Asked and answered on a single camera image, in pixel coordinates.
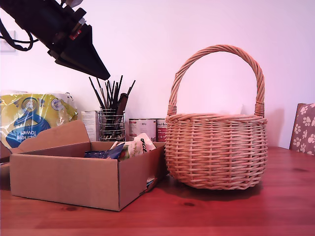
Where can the white carton box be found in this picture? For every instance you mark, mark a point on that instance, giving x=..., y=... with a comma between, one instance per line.
x=89, y=125

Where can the yellow blue kitchen towel pack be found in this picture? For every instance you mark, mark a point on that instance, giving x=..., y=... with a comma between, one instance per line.
x=27, y=118

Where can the paw print chair back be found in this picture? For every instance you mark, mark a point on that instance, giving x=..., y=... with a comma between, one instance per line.
x=304, y=127

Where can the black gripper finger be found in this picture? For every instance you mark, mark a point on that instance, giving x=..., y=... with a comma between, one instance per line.
x=85, y=57
x=71, y=67

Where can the thin black stick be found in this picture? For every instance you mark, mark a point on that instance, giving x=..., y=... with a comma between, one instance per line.
x=131, y=87
x=102, y=92
x=97, y=93
x=119, y=86

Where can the open brown cardboard box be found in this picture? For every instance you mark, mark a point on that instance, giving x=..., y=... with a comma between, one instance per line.
x=64, y=177

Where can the tin can white label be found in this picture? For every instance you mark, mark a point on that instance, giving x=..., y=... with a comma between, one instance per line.
x=142, y=126

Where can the white green egg bag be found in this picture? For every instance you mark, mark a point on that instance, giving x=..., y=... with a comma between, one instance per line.
x=137, y=147

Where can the white wall light switch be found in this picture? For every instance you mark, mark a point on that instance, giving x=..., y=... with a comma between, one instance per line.
x=5, y=46

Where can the dark blue egg bag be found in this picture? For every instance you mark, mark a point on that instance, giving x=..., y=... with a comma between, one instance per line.
x=98, y=155

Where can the tin can red label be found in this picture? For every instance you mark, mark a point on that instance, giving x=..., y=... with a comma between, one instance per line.
x=161, y=130

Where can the blue white card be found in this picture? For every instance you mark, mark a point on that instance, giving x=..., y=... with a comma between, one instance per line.
x=151, y=184

